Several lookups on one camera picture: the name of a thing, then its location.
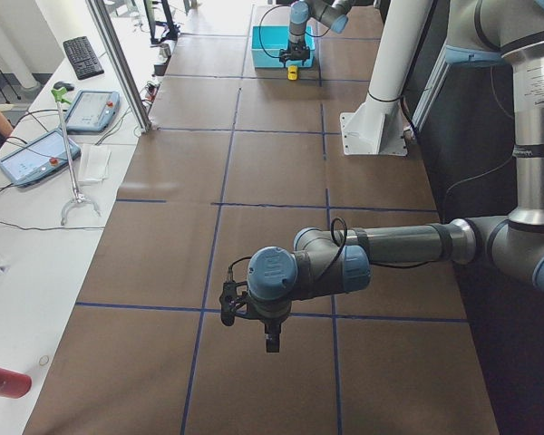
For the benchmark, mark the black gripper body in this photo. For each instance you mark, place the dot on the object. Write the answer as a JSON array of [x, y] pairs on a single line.
[[296, 46], [269, 323]]

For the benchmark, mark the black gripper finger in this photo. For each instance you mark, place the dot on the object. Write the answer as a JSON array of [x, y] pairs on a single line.
[[272, 342]]

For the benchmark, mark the yellow beetle toy car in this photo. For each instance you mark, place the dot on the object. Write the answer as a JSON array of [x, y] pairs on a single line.
[[292, 73]]

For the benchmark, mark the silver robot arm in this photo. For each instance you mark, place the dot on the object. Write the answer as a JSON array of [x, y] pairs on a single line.
[[332, 16], [339, 261]]

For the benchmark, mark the turquoise plastic bin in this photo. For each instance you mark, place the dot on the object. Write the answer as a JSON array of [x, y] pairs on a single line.
[[268, 40]]

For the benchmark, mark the far blue teach pendant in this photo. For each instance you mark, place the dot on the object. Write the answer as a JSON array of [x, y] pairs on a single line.
[[91, 111]]

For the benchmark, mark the blue teach pendant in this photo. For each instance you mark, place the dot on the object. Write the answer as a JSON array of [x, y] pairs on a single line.
[[91, 111], [38, 160]]

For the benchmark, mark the black computer keyboard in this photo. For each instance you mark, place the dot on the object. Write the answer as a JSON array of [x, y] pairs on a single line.
[[82, 58]]

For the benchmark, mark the white folded cloth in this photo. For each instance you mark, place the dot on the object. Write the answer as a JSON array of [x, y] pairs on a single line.
[[94, 164]]

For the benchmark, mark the black computer mouse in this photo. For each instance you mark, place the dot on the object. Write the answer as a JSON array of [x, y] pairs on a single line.
[[64, 85]]

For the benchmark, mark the metal reach grabber tool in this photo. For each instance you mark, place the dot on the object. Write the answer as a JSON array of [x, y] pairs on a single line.
[[78, 199]]

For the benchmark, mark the red cylinder bottle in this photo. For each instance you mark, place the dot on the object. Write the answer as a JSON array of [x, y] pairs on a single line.
[[14, 385]]

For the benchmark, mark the near blue teach pendant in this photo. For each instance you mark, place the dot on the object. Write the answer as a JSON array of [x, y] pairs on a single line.
[[38, 160]]

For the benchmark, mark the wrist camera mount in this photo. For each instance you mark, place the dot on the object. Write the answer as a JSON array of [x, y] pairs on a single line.
[[231, 301]]

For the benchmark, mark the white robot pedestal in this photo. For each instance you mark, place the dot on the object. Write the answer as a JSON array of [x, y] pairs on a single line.
[[376, 127]]

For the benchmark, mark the aluminium frame post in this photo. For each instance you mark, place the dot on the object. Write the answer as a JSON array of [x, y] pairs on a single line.
[[111, 43]]

